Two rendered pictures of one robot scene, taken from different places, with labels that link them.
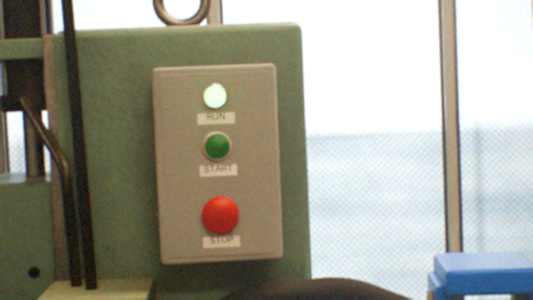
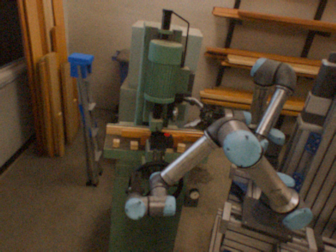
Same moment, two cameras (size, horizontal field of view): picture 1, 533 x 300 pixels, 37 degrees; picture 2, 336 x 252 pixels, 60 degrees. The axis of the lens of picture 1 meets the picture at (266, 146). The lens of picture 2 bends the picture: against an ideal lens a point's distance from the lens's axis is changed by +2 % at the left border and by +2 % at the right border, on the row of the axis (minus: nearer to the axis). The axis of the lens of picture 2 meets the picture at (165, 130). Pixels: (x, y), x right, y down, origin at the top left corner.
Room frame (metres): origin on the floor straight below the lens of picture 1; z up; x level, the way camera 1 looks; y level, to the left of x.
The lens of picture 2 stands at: (0.91, 1.91, 1.73)
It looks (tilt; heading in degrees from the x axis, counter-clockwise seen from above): 26 degrees down; 263
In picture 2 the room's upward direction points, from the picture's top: 9 degrees clockwise
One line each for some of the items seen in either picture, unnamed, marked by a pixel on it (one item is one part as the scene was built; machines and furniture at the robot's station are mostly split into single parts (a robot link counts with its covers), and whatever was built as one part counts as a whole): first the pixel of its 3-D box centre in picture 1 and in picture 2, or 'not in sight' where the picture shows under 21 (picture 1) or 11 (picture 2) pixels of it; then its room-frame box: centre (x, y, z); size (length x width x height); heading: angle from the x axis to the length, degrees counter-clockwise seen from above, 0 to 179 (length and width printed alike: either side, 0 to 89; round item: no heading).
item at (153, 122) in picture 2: not in sight; (155, 123); (0.80, 0.35, 0.99); 0.14 x 0.07 x 0.09; 93
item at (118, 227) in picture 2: not in sight; (143, 194); (0.81, 0.25, 0.36); 0.58 x 0.45 x 0.71; 93
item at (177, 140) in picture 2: not in sight; (162, 140); (0.75, 0.45, 0.93); 0.25 x 0.01 x 0.07; 3
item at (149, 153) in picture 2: not in sight; (158, 152); (0.78, 0.56, 0.92); 0.15 x 0.13 x 0.09; 3
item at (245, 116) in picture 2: not in sight; (239, 118); (0.37, 0.53, 1.16); 0.11 x 0.08 x 0.09; 3
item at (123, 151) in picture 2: not in sight; (156, 151); (0.78, 0.48, 0.87); 0.61 x 0.30 x 0.06; 3
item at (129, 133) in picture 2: not in sight; (170, 136); (0.70, 0.36, 0.92); 0.60 x 0.02 x 0.04; 3
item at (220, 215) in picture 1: (220, 215); not in sight; (0.64, 0.04, 1.36); 0.03 x 0.01 x 0.03; 93
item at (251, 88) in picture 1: (217, 162); (181, 47); (0.68, 0.04, 1.40); 0.10 x 0.06 x 0.16; 93
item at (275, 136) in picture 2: not in sight; (272, 141); (0.08, 0.41, 0.98); 0.13 x 0.12 x 0.14; 136
